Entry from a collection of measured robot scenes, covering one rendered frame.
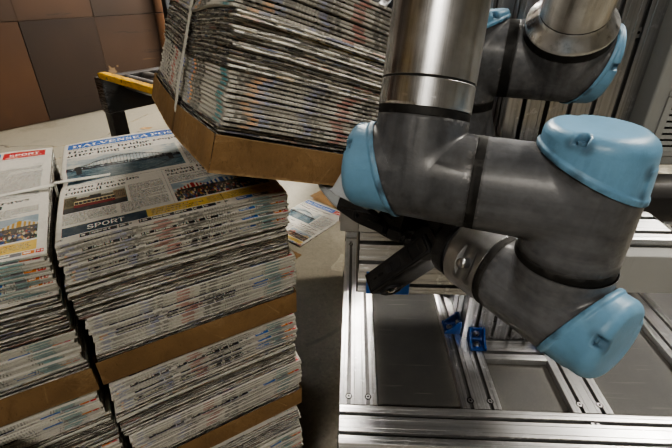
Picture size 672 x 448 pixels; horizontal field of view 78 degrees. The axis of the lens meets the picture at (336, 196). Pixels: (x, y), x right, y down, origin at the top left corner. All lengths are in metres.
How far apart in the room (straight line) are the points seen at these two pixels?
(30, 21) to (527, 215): 4.19
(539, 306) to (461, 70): 0.19
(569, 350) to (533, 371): 0.88
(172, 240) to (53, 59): 3.87
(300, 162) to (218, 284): 0.23
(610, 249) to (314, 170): 0.32
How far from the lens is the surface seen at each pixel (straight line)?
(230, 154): 0.46
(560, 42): 0.64
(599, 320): 0.36
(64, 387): 0.67
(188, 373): 0.72
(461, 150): 0.32
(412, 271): 0.49
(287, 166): 0.49
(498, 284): 0.39
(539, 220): 0.32
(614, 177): 0.31
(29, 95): 4.35
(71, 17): 4.42
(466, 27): 0.34
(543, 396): 1.20
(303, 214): 2.16
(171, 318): 0.63
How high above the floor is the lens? 1.09
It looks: 28 degrees down
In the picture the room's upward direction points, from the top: straight up
